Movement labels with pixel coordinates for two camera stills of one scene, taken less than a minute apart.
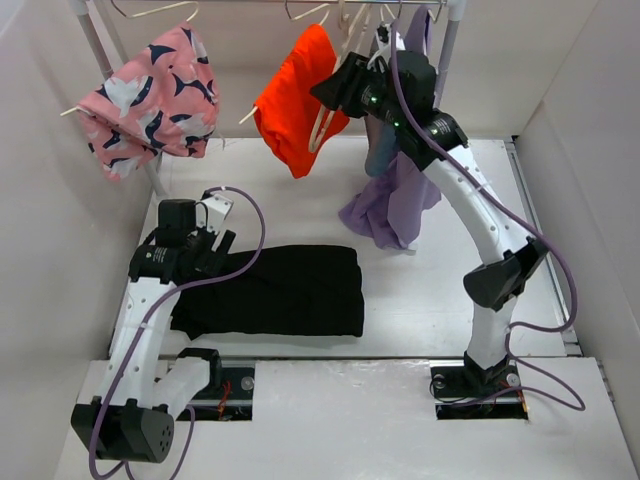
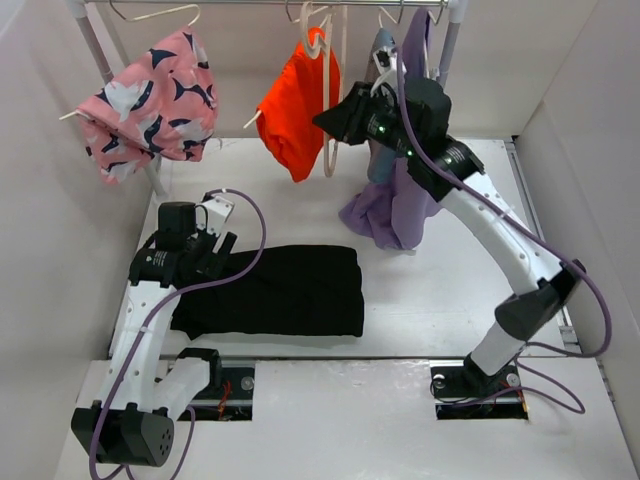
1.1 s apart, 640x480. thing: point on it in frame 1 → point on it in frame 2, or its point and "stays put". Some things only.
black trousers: x=314 y=290 stays put
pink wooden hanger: x=351 y=27 → x=328 y=19
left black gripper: x=210 y=259 stays put
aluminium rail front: x=336 y=358 stays put
